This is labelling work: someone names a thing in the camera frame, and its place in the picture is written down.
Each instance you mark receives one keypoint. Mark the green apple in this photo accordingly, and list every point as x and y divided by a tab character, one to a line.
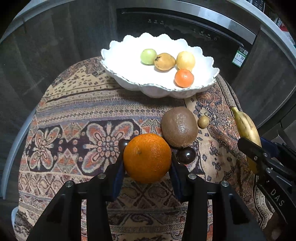
148	56

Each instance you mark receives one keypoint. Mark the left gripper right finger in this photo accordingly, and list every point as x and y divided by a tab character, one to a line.
232	220

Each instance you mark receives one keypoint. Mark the yellow banana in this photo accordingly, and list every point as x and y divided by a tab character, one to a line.
245	126

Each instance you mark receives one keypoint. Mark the patterned paisley tablecloth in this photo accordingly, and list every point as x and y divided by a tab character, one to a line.
83	115

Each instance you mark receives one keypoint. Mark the small tan longan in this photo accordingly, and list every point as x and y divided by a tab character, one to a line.
203	121

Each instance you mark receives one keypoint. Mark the white scalloped fruit bowl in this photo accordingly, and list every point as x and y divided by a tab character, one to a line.
122	62

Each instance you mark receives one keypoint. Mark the brown kiwi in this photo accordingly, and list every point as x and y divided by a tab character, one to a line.
179	127

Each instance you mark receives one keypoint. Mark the black built-in dishwasher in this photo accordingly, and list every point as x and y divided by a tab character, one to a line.
220	28

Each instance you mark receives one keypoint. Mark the large orange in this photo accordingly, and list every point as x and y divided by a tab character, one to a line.
147	158

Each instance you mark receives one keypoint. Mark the yellow round lemon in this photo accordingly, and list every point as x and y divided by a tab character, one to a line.
185	60

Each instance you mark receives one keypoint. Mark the yellow brown mango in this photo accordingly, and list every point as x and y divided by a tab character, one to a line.
164	62

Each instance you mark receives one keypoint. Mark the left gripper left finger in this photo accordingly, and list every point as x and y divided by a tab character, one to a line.
61	219

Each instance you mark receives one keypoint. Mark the orange tangerine in bowl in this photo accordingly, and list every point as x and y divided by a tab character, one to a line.
184	78

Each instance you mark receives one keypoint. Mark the green energy label sticker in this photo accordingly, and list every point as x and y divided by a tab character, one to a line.
240	57

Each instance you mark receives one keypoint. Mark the dark plum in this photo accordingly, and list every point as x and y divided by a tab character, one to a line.
186	155
122	144

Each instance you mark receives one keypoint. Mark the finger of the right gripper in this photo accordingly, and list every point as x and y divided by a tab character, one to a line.
282	152
257	157

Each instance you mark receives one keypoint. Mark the right hand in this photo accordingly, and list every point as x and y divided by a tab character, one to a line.
276	229

